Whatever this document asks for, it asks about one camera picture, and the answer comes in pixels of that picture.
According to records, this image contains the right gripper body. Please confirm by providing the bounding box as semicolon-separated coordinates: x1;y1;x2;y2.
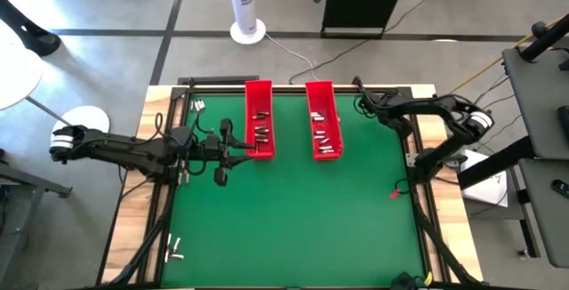
383;104;415;140

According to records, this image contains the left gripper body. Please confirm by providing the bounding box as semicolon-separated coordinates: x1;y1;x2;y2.
196;118;235;188

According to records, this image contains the red plastic bin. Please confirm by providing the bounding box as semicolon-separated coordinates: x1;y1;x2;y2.
244;79;276;161
304;80;345;162

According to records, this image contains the black flat bar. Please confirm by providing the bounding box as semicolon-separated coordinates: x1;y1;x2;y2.
177;75;261;87

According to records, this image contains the green table mat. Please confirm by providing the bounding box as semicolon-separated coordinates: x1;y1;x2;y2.
160;93;428;287

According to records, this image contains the black diagonal beam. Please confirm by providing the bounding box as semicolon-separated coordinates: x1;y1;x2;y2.
457;134;534;191

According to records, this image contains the white paper sheet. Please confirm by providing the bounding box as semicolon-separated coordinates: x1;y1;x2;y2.
460;148;510;209

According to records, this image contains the tall black cabinet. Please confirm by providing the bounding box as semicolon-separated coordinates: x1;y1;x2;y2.
318;0;413;40

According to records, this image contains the grey workbench top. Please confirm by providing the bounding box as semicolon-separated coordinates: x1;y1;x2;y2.
517;157;569;270
501;35;569;161

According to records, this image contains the black handheld device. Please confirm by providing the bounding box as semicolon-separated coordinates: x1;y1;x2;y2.
390;271;435;290

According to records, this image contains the black flat device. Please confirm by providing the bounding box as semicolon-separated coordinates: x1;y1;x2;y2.
557;104;569;145

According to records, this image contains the black pole stand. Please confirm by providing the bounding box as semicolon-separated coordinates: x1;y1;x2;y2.
517;12;569;63

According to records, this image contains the black remote control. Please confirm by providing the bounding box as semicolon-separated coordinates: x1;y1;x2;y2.
550;178;569;200

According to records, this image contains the black curved stand leg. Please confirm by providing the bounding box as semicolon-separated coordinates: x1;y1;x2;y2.
0;0;63;59

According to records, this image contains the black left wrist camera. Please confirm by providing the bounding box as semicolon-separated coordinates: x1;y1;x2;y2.
203;133;222;152

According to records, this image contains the black left camera cable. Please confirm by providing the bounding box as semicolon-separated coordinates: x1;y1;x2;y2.
194;110;219;136

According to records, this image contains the black camera cable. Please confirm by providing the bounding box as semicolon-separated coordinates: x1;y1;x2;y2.
353;93;379;120
194;110;219;136

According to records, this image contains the black right camera cable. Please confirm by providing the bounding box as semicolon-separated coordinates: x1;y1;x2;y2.
353;93;379;120

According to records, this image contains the black aluminium table frame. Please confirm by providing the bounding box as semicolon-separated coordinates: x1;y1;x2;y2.
137;84;450;290

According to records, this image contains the black clamp handle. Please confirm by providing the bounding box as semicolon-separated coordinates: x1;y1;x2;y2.
439;154;469;169

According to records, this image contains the black floor cable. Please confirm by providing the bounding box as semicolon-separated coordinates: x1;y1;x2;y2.
473;114;524;153
288;0;437;86
473;75;511;104
482;93;517;111

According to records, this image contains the black frame strut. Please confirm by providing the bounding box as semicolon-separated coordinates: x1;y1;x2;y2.
100;182;177;289
411;187;484;288

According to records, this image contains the yellow floor cable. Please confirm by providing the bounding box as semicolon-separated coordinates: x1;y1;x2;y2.
451;15;564;94

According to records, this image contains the white power cable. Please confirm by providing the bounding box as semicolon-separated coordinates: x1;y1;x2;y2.
264;33;326;85

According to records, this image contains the white round pedestal table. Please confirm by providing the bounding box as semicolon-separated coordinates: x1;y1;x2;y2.
0;36;111;159

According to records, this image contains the grey metal cart frame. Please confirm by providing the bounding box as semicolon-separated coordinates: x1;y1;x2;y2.
0;147;74;290

